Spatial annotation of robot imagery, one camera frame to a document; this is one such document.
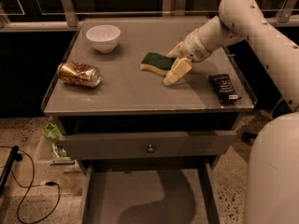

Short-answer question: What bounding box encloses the green and yellow sponge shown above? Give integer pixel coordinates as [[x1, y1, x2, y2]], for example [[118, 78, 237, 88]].
[[140, 52, 176, 76]]

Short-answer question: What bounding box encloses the black office chair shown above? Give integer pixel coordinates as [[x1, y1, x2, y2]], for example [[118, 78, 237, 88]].
[[241, 132, 257, 144]]

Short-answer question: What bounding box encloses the clear plastic storage bin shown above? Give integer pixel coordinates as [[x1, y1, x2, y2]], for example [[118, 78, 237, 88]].
[[33, 117, 82, 174]]

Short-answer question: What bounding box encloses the grey open middle drawer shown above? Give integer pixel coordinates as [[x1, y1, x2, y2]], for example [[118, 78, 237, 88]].
[[78, 161, 225, 224]]

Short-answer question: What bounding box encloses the metal window bracket left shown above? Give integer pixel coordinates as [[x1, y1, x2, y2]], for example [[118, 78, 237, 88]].
[[61, 0, 78, 27]]

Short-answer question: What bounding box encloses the metal window bracket right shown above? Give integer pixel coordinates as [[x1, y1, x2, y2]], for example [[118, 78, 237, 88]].
[[276, 0, 297, 23]]

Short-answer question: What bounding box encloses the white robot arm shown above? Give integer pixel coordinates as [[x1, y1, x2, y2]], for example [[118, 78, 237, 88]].
[[164, 0, 299, 224]]

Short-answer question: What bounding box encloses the black bar on floor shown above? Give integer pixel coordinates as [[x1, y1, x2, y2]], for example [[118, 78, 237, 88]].
[[0, 146, 19, 195]]

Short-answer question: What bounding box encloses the grey top drawer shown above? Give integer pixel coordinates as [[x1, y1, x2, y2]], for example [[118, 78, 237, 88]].
[[60, 131, 236, 160]]

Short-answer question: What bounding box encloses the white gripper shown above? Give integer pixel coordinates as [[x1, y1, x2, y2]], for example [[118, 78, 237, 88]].
[[164, 29, 209, 86]]

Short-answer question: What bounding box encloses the green bag in bin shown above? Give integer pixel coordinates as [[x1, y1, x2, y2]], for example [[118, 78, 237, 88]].
[[43, 120, 67, 158]]

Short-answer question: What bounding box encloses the white ceramic bowl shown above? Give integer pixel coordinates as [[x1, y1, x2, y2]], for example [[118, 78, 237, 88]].
[[86, 25, 121, 53]]

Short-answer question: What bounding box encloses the round metal drawer knob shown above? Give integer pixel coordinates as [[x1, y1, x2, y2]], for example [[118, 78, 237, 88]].
[[147, 144, 155, 154]]

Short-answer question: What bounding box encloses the gold crushed soda can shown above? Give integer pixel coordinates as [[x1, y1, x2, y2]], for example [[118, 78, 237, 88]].
[[57, 62, 101, 88]]

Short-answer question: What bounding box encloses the black snack packet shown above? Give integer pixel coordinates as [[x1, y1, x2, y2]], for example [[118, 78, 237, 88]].
[[208, 74, 240, 103]]

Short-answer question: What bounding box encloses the grey drawer cabinet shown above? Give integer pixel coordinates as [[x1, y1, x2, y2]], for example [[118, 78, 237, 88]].
[[40, 15, 258, 224]]

